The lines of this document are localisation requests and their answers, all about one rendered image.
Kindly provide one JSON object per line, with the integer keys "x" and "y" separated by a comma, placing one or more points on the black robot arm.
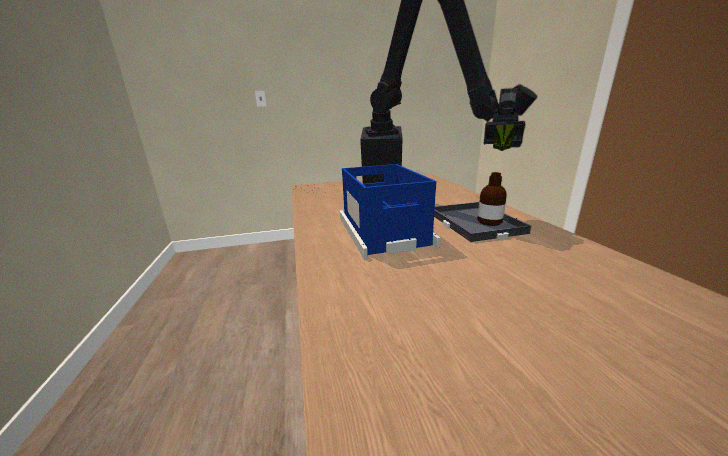
{"x": 483, "y": 98}

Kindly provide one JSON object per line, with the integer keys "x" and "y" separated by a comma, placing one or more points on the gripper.
{"x": 513, "y": 134}

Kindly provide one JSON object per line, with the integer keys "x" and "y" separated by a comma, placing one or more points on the blue plastic crate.
{"x": 402, "y": 207}

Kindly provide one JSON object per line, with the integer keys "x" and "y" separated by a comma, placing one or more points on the brown glass bottle with white label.
{"x": 492, "y": 201}

